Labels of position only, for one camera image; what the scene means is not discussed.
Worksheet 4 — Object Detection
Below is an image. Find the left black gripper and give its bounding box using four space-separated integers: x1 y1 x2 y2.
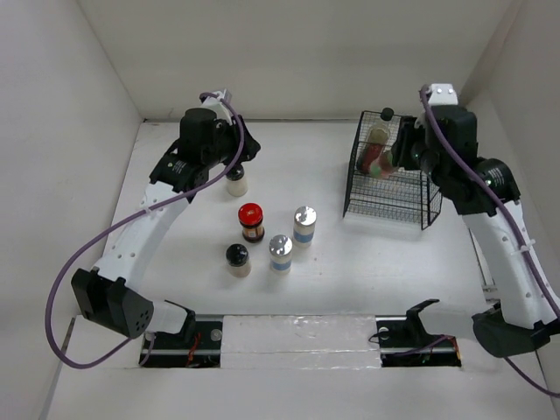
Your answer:
203 115 259 169

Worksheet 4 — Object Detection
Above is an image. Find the tall dark sauce bottle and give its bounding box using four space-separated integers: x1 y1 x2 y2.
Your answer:
356 108 394 175

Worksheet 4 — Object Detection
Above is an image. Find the yellow cap chili sauce bottle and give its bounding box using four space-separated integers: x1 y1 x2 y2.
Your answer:
367 150 398 179

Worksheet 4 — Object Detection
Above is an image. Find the silver cap blue label shaker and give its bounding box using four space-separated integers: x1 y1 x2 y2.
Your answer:
292 206 317 248
269 234 293 274

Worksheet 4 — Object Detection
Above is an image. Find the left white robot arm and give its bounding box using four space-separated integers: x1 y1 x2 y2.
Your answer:
71 108 260 347

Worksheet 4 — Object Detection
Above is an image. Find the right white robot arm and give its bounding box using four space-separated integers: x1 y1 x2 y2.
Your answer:
391 105 559 358

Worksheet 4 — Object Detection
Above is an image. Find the black cap shaker far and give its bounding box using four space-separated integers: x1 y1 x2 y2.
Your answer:
226 164 249 197

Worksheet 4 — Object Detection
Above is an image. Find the black cap shaker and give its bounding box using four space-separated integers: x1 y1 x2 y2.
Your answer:
226 164 249 197
226 243 251 277

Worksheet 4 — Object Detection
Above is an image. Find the red lid sauce jar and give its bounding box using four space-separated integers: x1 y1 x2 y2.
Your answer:
237 203 265 243

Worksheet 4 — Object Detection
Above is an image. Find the black cap shaker near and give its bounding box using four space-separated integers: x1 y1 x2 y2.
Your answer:
226 243 251 277

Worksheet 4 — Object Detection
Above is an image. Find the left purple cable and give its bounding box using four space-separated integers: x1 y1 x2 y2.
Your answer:
45 91 245 371

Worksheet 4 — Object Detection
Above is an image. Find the purple cable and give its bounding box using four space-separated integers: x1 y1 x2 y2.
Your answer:
418 85 560 398
45 91 245 371

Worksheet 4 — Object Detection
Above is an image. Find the black wire rack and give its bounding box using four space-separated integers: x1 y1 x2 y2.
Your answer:
343 110 443 230

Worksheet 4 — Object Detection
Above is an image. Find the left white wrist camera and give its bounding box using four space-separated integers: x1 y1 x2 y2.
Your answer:
199 89 233 125

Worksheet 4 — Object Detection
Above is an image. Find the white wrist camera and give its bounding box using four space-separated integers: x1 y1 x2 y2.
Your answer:
427 83 459 107
199 89 233 125

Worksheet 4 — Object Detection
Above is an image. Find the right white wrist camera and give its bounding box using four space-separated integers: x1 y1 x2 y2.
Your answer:
427 83 459 107

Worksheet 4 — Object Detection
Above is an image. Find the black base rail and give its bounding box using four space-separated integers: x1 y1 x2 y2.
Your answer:
139 315 462 369

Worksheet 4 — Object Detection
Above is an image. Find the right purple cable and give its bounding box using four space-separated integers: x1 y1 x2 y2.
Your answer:
418 85 560 398

